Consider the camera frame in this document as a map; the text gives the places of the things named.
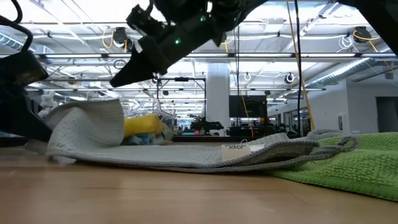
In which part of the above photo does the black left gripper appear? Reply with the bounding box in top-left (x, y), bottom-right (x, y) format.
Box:
top-left (0, 49), bottom-right (53, 143)

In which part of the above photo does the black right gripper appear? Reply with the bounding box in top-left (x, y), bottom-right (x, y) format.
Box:
top-left (109, 0), bottom-right (238, 89)

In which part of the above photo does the yellow microfiber towel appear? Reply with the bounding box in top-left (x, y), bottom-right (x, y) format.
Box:
top-left (123, 114), bottom-right (166, 139)

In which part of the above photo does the light blue microfiber towel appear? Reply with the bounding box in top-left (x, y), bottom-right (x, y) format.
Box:
top-left (126, 133), bottom-right (158, 146)

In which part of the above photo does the grey waffle-weave towel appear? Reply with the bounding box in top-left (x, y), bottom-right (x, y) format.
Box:
top-left (24, 98), bottom-right (359, 174)

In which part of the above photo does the bright green microfiber towel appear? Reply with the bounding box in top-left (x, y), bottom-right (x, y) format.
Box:
top-left (267, 131), bottom-right (398, 202)

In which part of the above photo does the white robot figure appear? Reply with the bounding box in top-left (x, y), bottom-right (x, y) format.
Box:
top-left (37, 90), bottom-right (60, 119)

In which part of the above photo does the clear plastic bin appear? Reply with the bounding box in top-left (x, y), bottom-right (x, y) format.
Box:
top-left (121, 98), bottom-right (177, 146)

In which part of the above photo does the white pillar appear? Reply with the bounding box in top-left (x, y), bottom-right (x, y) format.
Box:
top-left (206, 63), bottom-right (231, 137)

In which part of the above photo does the black metal table frame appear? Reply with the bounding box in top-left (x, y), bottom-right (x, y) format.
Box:
top-left (172, 134), bottom-right (301, 144)

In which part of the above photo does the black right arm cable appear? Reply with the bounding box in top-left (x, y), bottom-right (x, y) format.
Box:
top-left (293, 0), bottom-right (303, 138)

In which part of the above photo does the yellow cable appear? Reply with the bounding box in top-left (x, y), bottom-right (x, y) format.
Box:
top-left (285, 0), bottom-right (316, 131)

